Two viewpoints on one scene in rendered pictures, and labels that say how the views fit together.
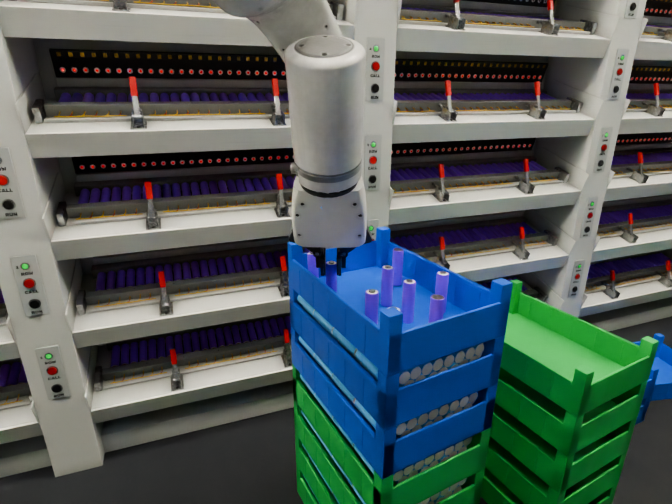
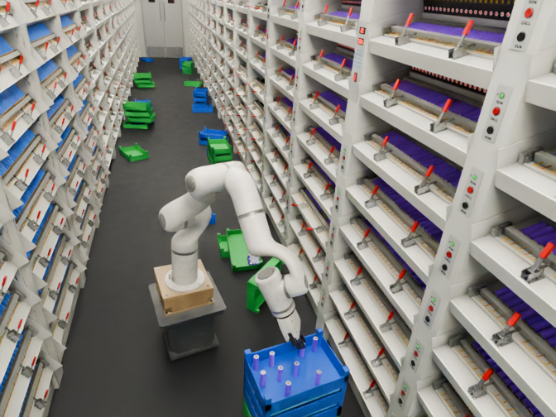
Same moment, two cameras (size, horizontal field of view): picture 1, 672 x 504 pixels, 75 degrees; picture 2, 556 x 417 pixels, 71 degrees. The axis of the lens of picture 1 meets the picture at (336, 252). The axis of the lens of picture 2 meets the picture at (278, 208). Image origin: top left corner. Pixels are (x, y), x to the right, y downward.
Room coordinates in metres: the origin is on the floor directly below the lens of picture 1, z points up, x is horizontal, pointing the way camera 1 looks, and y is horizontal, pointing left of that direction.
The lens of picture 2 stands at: (0.57, -0.97, 1.63)
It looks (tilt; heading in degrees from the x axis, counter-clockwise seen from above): 29 degrees down; 93
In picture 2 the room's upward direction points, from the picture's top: 4 degrees clockwise
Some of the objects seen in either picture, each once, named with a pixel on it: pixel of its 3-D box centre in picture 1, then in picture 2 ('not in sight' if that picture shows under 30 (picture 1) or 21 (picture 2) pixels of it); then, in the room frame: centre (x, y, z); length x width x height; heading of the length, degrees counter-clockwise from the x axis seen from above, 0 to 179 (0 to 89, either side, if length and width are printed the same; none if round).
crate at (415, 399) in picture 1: (383, 329); (293, 383); (0.61, -0.08, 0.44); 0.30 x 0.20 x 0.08; 28
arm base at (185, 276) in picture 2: not in sight; (184, 264); (0.06, 0.47, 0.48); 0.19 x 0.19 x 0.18
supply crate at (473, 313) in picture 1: (385, 284); (295, 367); (0.61, -0.08, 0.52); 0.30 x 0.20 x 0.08; 28
